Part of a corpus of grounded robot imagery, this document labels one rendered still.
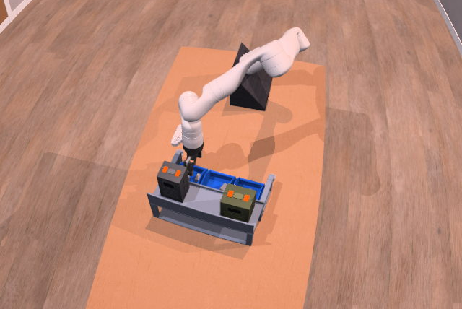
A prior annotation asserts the dark grey tool case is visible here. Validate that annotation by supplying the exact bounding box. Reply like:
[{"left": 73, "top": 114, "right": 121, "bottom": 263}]
[{"left": 157, "top": 161, "right": 189, "bottom": 203}]

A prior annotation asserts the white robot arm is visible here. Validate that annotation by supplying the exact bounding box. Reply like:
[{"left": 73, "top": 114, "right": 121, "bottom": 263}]
[{"left": 171, "top": 27, "right": 310, "bottom": 149}]

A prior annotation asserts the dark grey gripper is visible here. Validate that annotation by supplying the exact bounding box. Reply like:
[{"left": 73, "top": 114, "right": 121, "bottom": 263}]
[{"left": 183, "top": 142, "right": 204, "bottom": 176}]

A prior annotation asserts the blue bin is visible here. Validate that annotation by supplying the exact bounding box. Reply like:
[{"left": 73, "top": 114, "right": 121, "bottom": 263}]
[
  {"left": 189, "top": 165, "right": 208, "bottom": 184},
  {"left": 234, "top": 177, "right": 265, "bottom": 200},
  {"left": 201, "top": 170, "right": 236, "bottom": 190}
]

